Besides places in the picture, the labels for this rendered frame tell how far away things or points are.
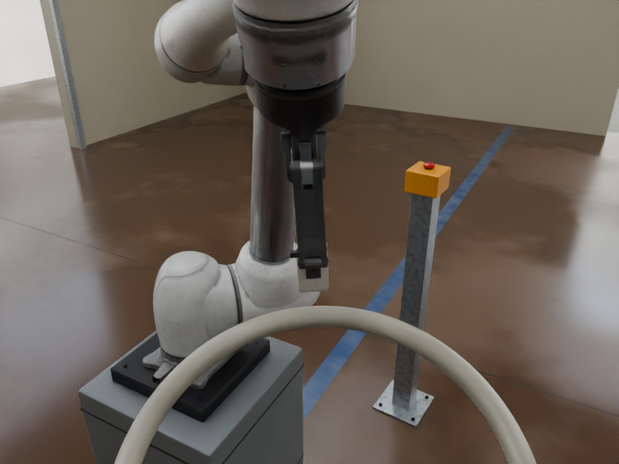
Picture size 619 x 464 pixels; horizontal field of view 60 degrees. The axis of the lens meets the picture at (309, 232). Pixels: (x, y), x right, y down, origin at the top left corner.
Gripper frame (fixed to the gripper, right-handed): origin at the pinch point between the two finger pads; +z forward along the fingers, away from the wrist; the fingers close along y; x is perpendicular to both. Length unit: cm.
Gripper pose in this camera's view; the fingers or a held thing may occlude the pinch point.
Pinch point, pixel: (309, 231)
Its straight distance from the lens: 57.7
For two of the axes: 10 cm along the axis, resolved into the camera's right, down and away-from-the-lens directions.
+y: 0.6, 7.5, -6.6
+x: 10.0, -0.7, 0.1
